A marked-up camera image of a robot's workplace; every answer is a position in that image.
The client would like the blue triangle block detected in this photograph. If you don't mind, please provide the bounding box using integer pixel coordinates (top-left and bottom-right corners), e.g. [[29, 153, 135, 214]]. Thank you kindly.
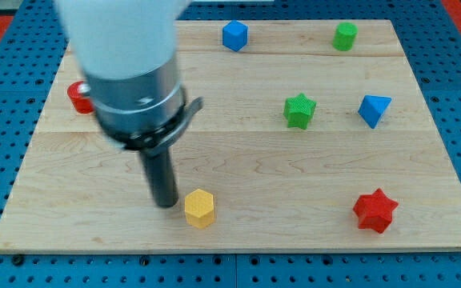
[[358, 95, 392, 129]]

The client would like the wooden board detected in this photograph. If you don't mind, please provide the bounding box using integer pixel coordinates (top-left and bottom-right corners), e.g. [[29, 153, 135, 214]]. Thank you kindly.
[[0, 20, 461, 254]]

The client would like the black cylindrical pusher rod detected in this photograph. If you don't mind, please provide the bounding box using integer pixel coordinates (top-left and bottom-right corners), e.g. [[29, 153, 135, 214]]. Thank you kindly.
[[139, 150, 178, 208]]

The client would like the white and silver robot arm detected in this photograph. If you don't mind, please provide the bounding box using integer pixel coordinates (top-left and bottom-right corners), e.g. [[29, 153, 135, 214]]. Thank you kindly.
[[54, 0, 202, 207]]

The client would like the red cylinder block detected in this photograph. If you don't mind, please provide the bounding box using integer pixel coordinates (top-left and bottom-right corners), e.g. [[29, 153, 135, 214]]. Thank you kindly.
[[67, 81, 94, 114]]

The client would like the black clamp ring with lever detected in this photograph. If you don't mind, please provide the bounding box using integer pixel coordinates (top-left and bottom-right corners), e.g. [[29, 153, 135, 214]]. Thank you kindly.
[[108, 88, 204, 157]]

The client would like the red star block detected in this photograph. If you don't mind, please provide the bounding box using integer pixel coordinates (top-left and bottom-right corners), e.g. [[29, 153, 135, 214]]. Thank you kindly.
[[353, 188, 399, 234]]

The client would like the green star block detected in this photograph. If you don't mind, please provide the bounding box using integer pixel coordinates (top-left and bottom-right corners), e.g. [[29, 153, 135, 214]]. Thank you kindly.
[[283, 93, 317, 130]]

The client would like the green cylinder block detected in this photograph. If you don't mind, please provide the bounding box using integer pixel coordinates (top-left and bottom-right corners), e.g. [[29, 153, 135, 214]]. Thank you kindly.
[[332, 22, 359, 51]]

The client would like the blue cube block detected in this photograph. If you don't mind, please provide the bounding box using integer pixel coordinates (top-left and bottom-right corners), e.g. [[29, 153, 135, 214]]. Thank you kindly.
[[222, 20, 248, 52]]

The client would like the yellow hexagon block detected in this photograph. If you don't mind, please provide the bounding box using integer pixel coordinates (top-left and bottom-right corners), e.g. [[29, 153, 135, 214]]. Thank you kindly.
[[184, 189, 215, 229]]

